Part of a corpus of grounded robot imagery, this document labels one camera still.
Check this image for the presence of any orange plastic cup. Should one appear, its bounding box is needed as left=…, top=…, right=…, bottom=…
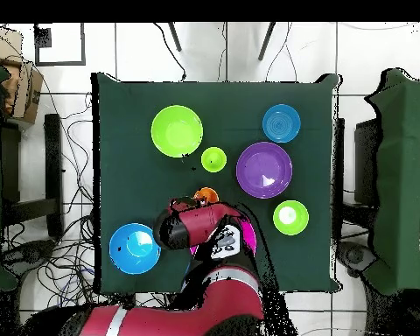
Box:
left=193, top=186, right=221, bottom=205

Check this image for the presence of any green plastic cup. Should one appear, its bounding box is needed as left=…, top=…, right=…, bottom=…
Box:
left=200, top=146, right=228, bottom=173

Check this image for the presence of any purple plastic bowl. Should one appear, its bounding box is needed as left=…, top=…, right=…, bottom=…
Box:
left=235, top=141, right=294, bottom=200

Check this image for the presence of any pink plastic bowl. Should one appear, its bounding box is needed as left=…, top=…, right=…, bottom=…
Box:
left=189, top=217, right=258, bottom=257

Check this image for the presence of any large green plastic bowl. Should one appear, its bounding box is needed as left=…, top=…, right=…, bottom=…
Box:
left=150, top=104, right=205, bottom=159

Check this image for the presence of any dark green tablecloth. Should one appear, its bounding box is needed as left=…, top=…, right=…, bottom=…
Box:
left=90, top=72, right=343, bottom=294

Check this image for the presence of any small green ribbed bowl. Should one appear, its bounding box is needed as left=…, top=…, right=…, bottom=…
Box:
left=272, top=199, right=310, bottom=236

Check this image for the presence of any small blue patterned bowl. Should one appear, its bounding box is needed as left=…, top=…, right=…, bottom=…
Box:
left=262, top=103, right=302, bottom=144

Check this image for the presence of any large blue plastic bowl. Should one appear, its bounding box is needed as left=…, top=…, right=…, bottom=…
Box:
left=108, top=222, right=162, bottom=276

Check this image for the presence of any black tripod leg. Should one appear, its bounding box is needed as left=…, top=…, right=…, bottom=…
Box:
left=257, top=22, right=277, bottom=61
left=166, top=22, right=183, bottom=53

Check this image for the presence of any black metal stand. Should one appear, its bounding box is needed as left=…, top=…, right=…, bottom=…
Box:
left=1, top=113, right=65, bottom=238

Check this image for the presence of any cardboard box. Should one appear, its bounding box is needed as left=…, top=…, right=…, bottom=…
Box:
left=0, top=59, right=46, bottom=126
left=0, top=26, right=24, bottom=66

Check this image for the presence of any thin black cable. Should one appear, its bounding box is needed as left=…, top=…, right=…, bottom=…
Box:
left=152, top=22, right=188, bottom=82

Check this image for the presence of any grey pedestal foot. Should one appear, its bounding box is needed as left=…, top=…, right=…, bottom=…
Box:
left=336, top=240, right=378, bottom=278
left=1, top=238, right=57, bottom=277

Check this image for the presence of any black square frame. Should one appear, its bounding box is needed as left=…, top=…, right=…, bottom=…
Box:
left=33, top=23, right=87, bottom=67

